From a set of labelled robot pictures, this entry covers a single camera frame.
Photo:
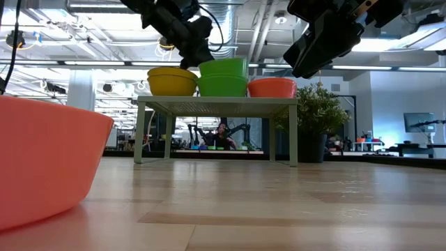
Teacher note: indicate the small white background table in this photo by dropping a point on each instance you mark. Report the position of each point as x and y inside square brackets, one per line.
[367, 143]

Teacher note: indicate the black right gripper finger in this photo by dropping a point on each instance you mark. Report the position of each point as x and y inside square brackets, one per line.
[313, 35]
[334, 52]

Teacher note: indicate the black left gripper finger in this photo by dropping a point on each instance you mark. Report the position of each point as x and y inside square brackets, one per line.
[201, 31]
[197, 54]

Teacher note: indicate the pale green perforated metal shelf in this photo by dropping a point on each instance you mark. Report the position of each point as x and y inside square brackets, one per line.
[216, 101]

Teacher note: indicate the background wooden table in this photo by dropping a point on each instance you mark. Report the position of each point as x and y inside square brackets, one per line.
[219, 152]

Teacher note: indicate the black ceiling-mounted device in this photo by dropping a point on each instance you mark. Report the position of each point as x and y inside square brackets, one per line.
[15, 39]
[166, 44]

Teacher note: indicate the black background robot arm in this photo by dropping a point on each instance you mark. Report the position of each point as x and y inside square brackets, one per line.
[244, 128]
[435, 122]
[195, 130]

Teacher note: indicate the black aluminium table frame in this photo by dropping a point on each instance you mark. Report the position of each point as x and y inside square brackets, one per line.
[383, 161]

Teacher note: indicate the person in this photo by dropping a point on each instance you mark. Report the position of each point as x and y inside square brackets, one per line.
[221, 139]

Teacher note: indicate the green plastic mini bowl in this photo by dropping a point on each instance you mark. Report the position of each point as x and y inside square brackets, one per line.
[224, 67]
[222, 87]

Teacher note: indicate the small green potted plant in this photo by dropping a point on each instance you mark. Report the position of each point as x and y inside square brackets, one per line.
[313, 111]

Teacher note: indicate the dark background monitor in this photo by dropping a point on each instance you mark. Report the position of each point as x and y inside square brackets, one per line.
[418, 122]

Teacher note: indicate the silver ceiling air duct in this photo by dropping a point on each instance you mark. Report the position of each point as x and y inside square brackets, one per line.
[230, 21]

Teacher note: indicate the yellow patterned mini bowl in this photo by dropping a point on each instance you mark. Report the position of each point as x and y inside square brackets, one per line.
[172, 72]
[172, 88]

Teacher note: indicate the black background table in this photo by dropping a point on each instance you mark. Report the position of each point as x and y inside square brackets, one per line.
[414, 145]

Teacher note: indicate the long ceiling light strip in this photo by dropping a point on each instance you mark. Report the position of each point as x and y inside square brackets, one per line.
[94, 63]

